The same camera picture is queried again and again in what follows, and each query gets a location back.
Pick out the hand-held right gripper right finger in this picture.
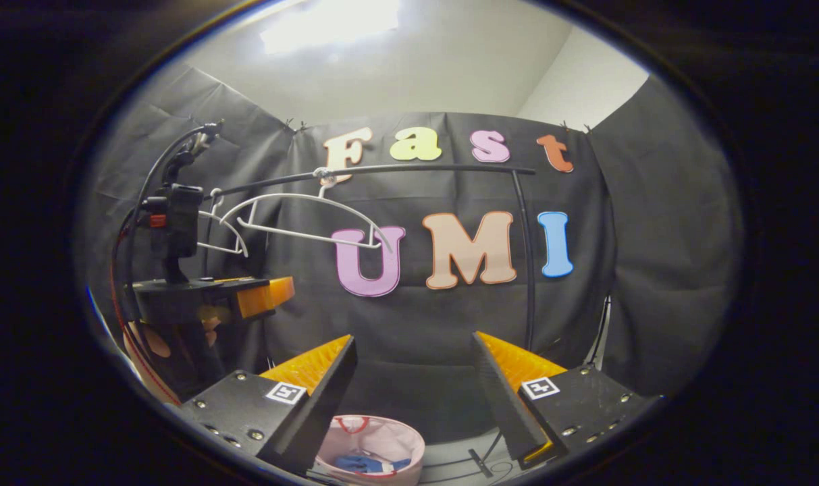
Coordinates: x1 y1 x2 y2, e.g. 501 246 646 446
471 331 660 470

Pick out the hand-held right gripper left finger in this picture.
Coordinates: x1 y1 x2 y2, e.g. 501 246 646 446
173 334 360 477

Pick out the blue corduroy shirt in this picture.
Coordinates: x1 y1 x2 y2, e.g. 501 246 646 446
333 454 413 475

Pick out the pink laundry hamper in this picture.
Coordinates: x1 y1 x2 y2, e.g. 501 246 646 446
315 414 426 486

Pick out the white plastic clothes hanger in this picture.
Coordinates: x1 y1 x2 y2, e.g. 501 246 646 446
196 188 250 259
219 167 395 254

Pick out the black clothes rack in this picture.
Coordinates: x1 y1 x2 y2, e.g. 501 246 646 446
207 162 539 353

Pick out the black tripod stand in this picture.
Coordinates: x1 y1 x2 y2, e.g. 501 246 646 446
585 292 614 371

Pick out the black backdrop cloth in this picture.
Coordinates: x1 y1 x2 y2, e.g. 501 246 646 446
78 64 744 446

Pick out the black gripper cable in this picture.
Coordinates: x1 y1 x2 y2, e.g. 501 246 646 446
112 121 221 325

